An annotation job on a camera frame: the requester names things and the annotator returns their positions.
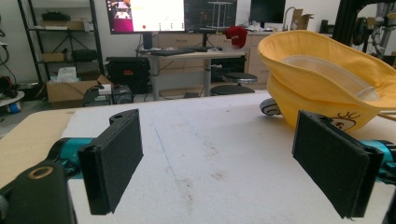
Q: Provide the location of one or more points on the black keyboard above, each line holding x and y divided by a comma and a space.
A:
174, 51

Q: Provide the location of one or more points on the white foam mat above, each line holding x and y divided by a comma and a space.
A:
218, 161

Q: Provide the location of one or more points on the yellow bucket hat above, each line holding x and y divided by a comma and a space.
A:
323, 77

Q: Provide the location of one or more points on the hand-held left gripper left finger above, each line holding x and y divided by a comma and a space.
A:
115, 161

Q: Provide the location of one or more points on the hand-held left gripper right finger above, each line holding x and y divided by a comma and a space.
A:
333, 161

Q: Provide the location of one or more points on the black metal shelf rack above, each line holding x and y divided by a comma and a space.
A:
62, 37

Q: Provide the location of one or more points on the computer monitor with bright screen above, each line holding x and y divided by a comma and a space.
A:
146, 15

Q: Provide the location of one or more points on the open cardboard box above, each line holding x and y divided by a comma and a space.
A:
73, 88

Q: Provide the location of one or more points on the grey standing desk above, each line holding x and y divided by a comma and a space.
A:
186, 57

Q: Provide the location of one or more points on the white round object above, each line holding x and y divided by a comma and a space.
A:
269, 108

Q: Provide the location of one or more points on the black metal frame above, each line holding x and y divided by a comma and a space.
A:
350, 20

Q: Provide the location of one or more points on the black computer monitor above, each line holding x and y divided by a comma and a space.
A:
267, 10

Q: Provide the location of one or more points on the black hard case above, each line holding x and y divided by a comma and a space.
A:
128, 73

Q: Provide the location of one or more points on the red cap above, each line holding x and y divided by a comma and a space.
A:
237, 35

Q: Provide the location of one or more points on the computer monitor with dark screen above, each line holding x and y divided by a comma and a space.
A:
210, 15

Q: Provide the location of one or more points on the small cardboard box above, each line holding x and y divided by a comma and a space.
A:
301, 18

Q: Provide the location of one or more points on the black round stool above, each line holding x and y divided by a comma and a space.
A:
240, 77
232, 90

